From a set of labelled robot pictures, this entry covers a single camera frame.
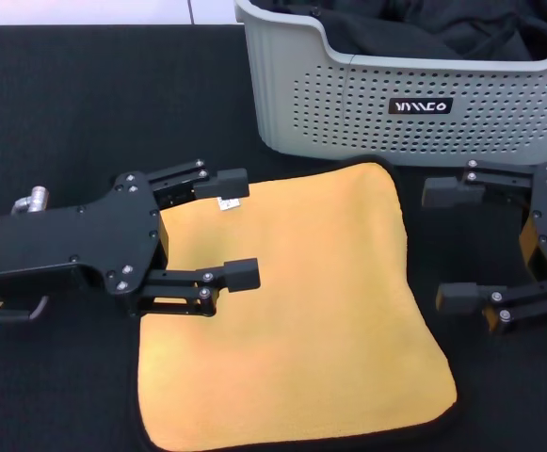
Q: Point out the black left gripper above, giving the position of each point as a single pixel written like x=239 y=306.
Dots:
x=75 y=245

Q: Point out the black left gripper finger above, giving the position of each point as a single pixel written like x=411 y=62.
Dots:
x=226 y=183
x=242 y=275

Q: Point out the yellow grey towel black trim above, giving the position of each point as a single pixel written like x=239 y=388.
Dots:
x=310 y=306

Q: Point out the silver elbow connector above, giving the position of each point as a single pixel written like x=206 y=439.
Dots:
x=35 y=200

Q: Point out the black tablecloth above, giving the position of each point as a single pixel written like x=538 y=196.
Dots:
x=66 y=117

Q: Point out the grey perforated storage basket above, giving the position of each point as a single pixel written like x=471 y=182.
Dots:
x=348 y=103

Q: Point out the black crumpled cloth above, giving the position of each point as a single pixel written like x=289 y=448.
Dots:
x=395 y=33

